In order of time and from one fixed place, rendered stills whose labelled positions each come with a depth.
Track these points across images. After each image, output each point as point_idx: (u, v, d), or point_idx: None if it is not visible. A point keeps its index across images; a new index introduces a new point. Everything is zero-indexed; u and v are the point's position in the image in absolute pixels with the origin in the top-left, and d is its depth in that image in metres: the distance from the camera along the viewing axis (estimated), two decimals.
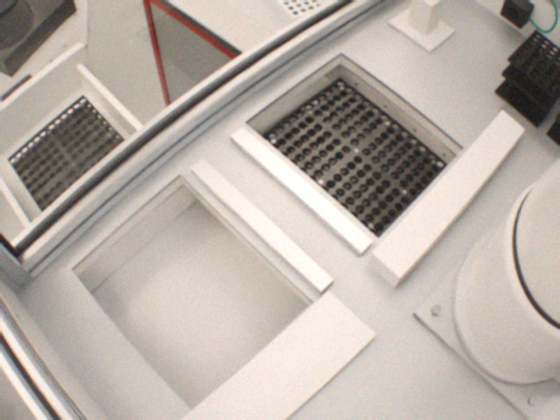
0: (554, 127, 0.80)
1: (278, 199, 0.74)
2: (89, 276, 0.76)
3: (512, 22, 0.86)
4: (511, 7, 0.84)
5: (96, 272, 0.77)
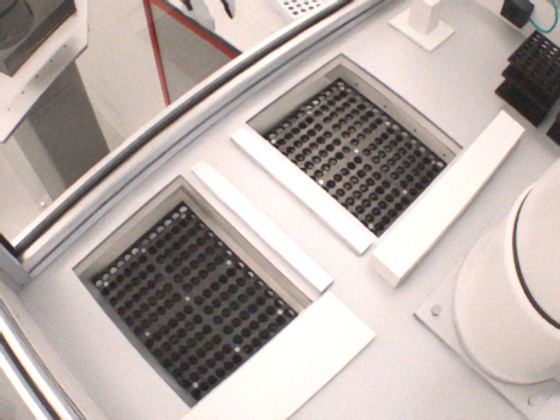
0: (554, 127, 0.80)
1: (278, 199, 0.74)
2: None
3: (512, 22, 0.86)
4: (511, 7, 0.84)
5: None
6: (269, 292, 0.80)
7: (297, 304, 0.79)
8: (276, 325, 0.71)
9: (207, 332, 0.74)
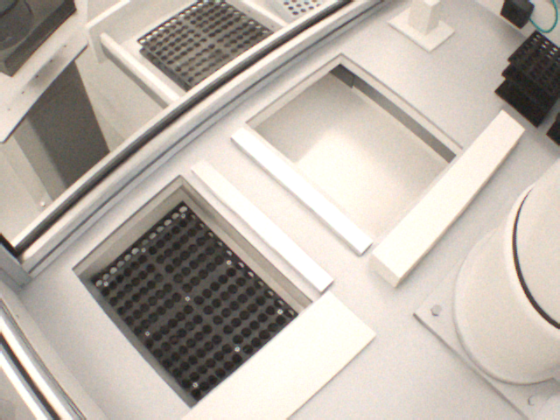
0: (554, 127, 0.80)
1: (278, 199, 0.74)
2: None
3: (512, 22, 0.86)
4: (511, 7, 0.84)
5: None
6: (269, 292, 0.80)
7: (297, 304, 0.79)
8: (276, 325, 0.71)
9: (207, 332, 0.74)
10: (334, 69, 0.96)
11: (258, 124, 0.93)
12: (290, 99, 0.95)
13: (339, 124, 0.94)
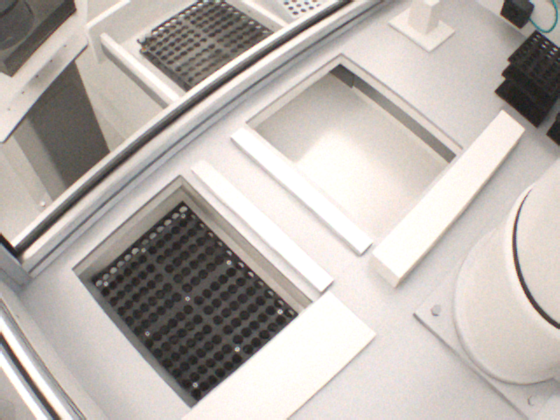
0: (554, 127, 0.80)
1: (278, 199, 0.74)
2: None
3: (512, 22, 0.86)
4: (511, 7, 0.84)
5: None
6: (269, 292, 0.80)
7: (297, 304, 0.79)
8: (276, 325, 0.71)
9: (207, 332, 0.74)
10: (334, 69, 0.96)
11: (258, 124, 0.93)
12: (290, 99, 0.95)
13: (339, 124, 0.94)
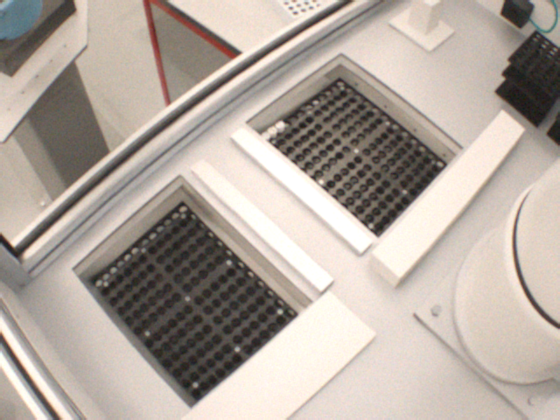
0: (554, 127, 0.80)
1: (278, 199, 0.74)
2: None
3: (512, 22, 0.86)
4: (511, 7, 0.84)
5: None
6: (269, 292, 0.80)
7: (297, 304, 0.79)
8: (276, 325, 0.71)
9: (207, 332, 0.74)
10: None
11: None
12: None
13: None
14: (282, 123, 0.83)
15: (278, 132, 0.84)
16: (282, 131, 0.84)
